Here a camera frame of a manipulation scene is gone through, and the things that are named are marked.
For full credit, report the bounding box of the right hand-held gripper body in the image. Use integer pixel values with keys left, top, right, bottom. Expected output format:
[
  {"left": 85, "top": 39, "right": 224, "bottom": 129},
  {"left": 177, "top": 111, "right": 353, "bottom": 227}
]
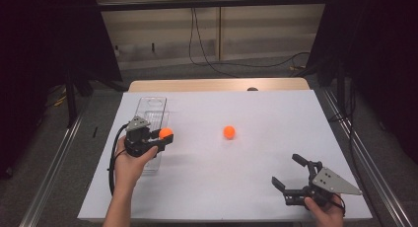
[{"left": 282, "top": 160, "right": 363, "bottom": 207}]

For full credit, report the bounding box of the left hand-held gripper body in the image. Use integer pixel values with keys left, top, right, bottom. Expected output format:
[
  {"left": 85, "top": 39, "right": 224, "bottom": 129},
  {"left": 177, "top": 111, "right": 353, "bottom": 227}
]
[{"left": 123, "top": 115, "right": 159, "bottom": 158}]

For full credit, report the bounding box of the orange ping-pong ball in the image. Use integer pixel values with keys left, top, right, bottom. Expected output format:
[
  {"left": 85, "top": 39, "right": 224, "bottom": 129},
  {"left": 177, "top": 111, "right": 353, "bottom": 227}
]
[
  {"left": 223, "top": 125, "right": 237, "bottom": 140},
  {"left": 158, "top": 127, "right": 174, "bottom": 140}
]

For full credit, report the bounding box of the clear plastic container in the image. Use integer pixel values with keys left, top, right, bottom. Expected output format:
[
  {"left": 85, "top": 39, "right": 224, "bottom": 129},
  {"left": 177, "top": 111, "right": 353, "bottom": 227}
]
[{"left": 133, "top": 96, "right": 171, "bottom": 173}]

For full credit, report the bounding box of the person's left hand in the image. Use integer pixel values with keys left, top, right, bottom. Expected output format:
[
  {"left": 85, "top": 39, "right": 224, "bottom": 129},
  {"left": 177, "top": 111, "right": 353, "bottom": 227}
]
[{"left": 112, "top": 135, "right": 160, "bottom": 192}]

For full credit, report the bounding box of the person's right hand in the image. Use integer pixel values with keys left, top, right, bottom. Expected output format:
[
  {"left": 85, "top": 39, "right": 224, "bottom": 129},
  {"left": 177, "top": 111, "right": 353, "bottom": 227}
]
[{"left": 303, "top": 193, "right": 347, "bottom": 227}]

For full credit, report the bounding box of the white table mat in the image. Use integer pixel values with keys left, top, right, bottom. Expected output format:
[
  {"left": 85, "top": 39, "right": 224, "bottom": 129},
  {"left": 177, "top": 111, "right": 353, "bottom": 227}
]
[{"left": 77, "top": 89, "right": 374, "bottom": 221}]

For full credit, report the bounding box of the black metal stand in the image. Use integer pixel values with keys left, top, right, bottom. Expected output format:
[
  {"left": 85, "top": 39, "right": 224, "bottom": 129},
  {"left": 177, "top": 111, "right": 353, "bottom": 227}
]
[
  {"left": 334, "top": 62, "right": 350, "bottom": 122},
  {"left": 63, "top": 68, "right": 80, "bottom": 128}
]

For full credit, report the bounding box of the black curtain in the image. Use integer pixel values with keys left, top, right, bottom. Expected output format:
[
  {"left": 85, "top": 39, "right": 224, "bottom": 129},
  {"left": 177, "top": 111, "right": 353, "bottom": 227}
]
[
  {"left": 0, "top": 0, "right": 123, "bottom": 180},
  {"left": 307, "top": 0, "right": 418, "bottom": 163}
]

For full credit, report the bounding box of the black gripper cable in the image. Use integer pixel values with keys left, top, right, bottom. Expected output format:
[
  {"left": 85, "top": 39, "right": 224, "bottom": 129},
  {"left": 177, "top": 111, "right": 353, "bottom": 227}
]
[
  {"left": 334, "top": 192, "right": 347, "bottom": 218},
  {"left": 107, "top": 122, "right": 130, "bottom": 196}
]

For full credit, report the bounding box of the metal floor rail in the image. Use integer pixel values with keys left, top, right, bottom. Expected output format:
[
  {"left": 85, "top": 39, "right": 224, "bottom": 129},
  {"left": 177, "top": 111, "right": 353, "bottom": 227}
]
[
  {"left": 319, "top": 88, "right": 412, "bottom": 227},
  {"left": 19, "top": 98, "right": 91, "bottom": 227}
]

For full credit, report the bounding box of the yellow cable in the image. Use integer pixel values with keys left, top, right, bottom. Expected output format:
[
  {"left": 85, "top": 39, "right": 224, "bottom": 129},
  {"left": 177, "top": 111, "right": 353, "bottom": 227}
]
[{"left": 48, "top": 93, "right": 67, "bottom": 109}]

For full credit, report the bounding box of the black power cable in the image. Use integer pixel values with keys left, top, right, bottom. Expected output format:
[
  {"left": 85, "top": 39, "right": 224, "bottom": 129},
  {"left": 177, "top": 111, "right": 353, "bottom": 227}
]
[
  {"left": 191, "top": 0, "right": 312, "bottom": 69},
  {"left": 187, "top": 0, "right": 241, "bottom": 79}
]

